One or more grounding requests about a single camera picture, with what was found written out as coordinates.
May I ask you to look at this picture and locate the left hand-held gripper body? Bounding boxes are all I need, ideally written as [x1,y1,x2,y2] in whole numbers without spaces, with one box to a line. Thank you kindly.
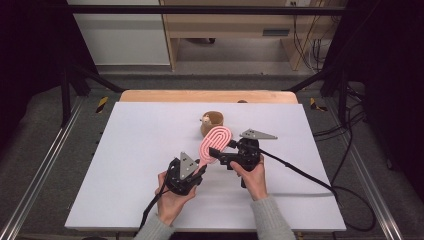
[165,151,205,197]

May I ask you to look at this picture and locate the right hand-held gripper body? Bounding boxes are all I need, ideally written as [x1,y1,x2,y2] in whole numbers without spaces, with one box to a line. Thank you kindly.
[221,128,279,172]

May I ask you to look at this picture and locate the brown plush toy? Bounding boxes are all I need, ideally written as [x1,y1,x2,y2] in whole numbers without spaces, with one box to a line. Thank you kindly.
[199,110,225,138]

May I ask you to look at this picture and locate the person's left hand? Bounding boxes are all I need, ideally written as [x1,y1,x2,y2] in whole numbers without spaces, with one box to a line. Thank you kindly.
[155,170,198,227]

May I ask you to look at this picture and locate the person's right hand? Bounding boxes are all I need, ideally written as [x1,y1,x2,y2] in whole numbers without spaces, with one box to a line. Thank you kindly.
[230,155,269,202]

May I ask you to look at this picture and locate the white table board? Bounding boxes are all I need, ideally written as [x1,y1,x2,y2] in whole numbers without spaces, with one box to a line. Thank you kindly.
[64,101,348,233]

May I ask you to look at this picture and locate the wooden table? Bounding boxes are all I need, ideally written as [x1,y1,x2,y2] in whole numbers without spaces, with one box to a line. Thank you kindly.
[119,89,299,105]

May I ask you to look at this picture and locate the yellow and black tape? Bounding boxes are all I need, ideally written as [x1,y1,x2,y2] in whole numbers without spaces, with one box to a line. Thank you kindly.
[95,96,110,115]
[309,97,329,113]

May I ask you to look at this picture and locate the wooden desk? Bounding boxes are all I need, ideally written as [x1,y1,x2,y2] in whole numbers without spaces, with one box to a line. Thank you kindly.
[159,0,348,72]

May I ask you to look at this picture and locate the black crossbar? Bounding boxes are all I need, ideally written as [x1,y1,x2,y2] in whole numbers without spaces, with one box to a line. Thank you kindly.
[64,4,346,16]

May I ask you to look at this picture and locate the white cabinet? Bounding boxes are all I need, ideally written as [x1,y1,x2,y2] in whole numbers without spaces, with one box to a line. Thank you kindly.
[66,0,171,67]

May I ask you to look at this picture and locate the black curtain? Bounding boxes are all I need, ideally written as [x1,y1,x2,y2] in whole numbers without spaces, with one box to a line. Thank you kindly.
[0,0,98,149]
[328,0,424,175]

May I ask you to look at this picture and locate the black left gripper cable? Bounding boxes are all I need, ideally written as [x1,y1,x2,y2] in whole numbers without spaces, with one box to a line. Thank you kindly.
[138,188,169,233]

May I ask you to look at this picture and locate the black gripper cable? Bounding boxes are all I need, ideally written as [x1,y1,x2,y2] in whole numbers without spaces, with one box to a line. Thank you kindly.
[138,188,169,233]
[258,147,377,233]

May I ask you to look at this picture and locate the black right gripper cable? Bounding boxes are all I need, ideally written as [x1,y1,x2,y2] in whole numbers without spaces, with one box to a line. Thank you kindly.
[258,147,377,233]

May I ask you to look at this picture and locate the black floor cables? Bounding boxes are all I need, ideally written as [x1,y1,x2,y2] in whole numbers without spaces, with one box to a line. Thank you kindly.
[312,83,368,188]

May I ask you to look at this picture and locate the black frame strut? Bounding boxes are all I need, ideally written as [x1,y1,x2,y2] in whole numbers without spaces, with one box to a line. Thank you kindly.
[60,64,126,128]
[285,65,350,125]

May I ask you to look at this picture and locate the aluminium floor rail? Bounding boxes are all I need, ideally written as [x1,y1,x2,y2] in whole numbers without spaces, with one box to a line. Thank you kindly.
[324,98,406,240]
[0,96,85,240]

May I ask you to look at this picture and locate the hanging cable bundle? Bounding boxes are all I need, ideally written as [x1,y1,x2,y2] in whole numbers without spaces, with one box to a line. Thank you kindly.
[291,14,332,73]

